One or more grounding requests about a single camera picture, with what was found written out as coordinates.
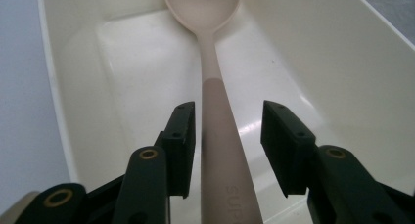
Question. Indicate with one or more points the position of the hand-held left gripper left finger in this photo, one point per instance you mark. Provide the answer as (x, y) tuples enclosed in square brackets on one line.
[(177, 152)]

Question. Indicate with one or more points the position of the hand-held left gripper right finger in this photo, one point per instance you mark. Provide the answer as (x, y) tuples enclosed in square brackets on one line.
[(293, 158)]

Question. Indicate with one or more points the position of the beige silicone spoon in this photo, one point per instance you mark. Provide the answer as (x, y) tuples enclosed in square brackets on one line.
[(215, 136)]

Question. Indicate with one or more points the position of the white plastic bin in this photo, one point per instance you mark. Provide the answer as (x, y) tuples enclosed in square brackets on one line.
[(130, 70)]

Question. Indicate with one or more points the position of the white table sheet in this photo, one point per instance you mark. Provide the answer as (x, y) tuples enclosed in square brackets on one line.
[(23, 103)]

